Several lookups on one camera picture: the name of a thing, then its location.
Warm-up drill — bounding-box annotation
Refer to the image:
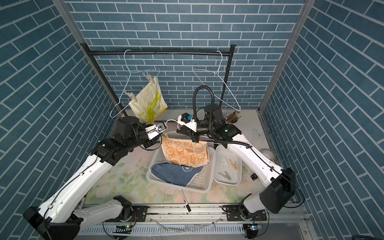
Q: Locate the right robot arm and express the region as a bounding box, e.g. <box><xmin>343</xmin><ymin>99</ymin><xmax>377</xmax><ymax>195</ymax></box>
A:
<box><xmin>177</xmin><ymin>85</ymin><xmax>300</xmax><ymax>216</ymax></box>

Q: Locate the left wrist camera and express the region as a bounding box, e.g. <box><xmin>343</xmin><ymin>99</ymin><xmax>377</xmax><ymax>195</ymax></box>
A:
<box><xmin>145</xmin><ymin>122</ymin><xmax>168</xmax><ymax>140</ymax></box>

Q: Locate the white clothespin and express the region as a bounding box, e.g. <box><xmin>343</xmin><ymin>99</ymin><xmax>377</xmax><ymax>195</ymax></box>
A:
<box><xmin>222</xmin><ymin>157</ymin><xmax>228</xmax><ymax>169</ymax></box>
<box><xmin>219</xmin><ymin>171</ymin><xmax>232</xmax><ymax>181</ymax></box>
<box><xmin>143</xmin><ymin>73</ymin><xmax>158</xmax><ymax>84</ymax></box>
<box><xmin>125</xmin><ymin>91</ymin><xmax>138</xmax><ymax>102</ymax></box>

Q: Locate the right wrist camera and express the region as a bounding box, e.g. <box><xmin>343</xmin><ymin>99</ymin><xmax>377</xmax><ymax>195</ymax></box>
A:
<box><xmin>177</xmin><ymin>113</ymin><xmax>197</xmax><ymax>132</ymax></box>

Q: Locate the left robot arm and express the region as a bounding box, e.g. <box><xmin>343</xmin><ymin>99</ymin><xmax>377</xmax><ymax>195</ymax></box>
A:
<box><xmin>23</xmin><ymin>116</ymin><xmax>167</xmax><ymax>240</ymax></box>

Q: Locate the white rectangular tray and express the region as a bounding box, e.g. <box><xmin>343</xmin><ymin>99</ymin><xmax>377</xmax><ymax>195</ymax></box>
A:
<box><xmin>214</xmin><ymin>146</ymin><xmax>242</xmax><ymax>186</ymax></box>

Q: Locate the black tipped marker pen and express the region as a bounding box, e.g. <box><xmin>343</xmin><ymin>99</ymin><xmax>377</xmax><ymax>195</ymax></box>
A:
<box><xmin>179</xmin><ymin>189</ymin><xmax>192</xmax><ymax>213</ymax></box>

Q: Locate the blue patterned towel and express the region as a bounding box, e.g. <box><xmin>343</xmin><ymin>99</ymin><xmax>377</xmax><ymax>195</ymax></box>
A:
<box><xmin>150</xmin><ymin>161</ymin><xmax>204</xmax><ymax>187</ymax></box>

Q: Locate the pink pencil cup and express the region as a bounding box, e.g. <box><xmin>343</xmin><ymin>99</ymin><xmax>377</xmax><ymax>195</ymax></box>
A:
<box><xmin>225</xmin><ymin>111</ymin><xmax>241</xmax><ymax>124</ymax></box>

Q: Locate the black rectangular device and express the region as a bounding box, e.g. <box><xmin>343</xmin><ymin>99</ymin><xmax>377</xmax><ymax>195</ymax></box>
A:
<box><xmin>251</xmin><ymin>174</ymin><xmax>259</xmax><ymax>181</ymax></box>

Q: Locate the orange patterned towel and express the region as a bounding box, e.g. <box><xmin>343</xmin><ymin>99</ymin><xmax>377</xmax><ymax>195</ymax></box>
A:
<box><xmin>162</xmin><ymin>136</ymin><xmax>210</xmax><ymax>168</ymax></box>

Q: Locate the yellow green patterned towel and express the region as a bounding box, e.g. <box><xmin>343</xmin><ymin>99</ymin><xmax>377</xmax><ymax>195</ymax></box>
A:
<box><xmin>129</xmin><ymin>81</ymin><xmax>168</xmax><ymax>124</ymax></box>

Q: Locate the white perforated plastic basket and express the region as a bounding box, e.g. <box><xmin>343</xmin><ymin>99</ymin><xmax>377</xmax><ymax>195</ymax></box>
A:
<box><xmin>146</xmin><ymin>147</ymin><xmax>216</xmax><ymax>194</ymax></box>

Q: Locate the white wire hanger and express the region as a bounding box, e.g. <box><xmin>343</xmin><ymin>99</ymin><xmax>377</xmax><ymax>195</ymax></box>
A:
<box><xmin>163</xmin><ymin>120</ymin><xmax>180</xmax><ymax>134</ymax></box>
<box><xmin>193</xmin><ymin>50</ymin><xmax>241</xmax><ymax>112</ymax></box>

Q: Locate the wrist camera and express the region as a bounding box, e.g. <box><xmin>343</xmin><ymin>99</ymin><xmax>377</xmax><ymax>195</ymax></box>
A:
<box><xmin>177</xmin><ymin>113</ymin><xmax>197</xmax><ymax>132</ymax></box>
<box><xmin>145</xmin><ymin>122</ymin><xmax>168</xmax><ymax>140</ymax></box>

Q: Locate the clear tape roll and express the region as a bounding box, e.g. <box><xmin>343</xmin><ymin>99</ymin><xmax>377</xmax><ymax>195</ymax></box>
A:
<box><xmin>262</xmin><ymin>149</ymin><xmax>276</xmax><ymax>162</ymax></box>

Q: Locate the light blue wire hanger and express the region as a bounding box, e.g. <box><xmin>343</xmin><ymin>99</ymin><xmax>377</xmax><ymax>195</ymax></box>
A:
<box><xmin>109</xmin><ymin>49</ymin><xmax>160</xmax><ymax>119</ymax></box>

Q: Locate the wooden clothespin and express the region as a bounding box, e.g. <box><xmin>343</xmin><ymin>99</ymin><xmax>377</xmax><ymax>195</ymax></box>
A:
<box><xmin>229</xmin><ymin>159</ymin><xmax>238</xmax><ymax>171</ymax></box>

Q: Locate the black metal clothes rack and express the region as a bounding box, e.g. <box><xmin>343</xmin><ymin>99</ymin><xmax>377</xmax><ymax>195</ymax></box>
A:
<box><xmin>80</xmin><ymin>43</ymin><xmax>237</xmax><ymax>116</ymax></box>

